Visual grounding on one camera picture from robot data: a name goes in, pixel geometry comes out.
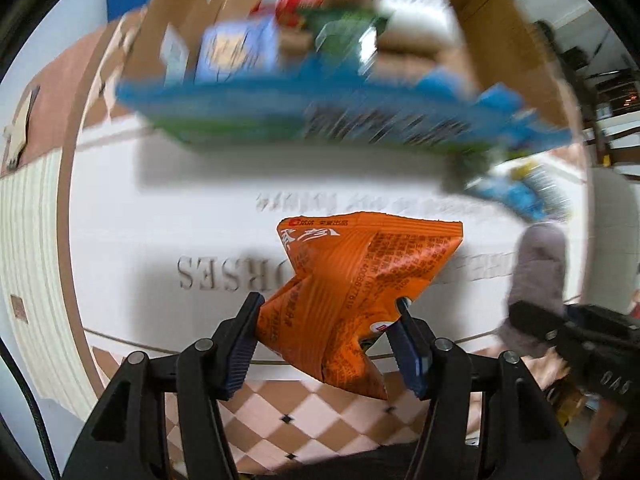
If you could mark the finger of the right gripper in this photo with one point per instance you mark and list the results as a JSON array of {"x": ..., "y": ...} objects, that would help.
[{"x": 543, "y": 325}]

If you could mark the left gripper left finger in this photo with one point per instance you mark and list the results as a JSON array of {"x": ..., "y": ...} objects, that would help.
[{"x": 165, "y": 394}]

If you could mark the small wooden cutout piece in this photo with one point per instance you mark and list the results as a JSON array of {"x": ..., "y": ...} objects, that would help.
[{"x": 17, "y": 130}]

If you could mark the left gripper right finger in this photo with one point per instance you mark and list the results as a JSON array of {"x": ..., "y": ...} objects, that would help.
[{"x": 487, "y": 417}]

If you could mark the light blue tissue pack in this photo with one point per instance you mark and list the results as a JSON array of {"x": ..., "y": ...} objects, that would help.
[{"x": 230, "y": 47}]

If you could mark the green snack packet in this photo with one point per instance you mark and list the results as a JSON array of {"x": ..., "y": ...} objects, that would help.
[{"x": 345, "y": 35}]

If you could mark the brown cardboard box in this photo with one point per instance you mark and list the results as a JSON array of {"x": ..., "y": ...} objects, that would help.
[{"x": 445, "y": 75}]

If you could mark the blue yellow snack packet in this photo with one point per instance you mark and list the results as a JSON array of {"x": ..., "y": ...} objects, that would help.
[{"x": 526, "y": 190}]

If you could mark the orange snack packet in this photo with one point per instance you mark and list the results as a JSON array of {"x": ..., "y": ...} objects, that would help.
[{"x": 349, "y": 271}]

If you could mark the white ONMAX fabric pack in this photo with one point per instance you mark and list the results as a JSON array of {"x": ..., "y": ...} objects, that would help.
[{"x": 418, "y": 26}]

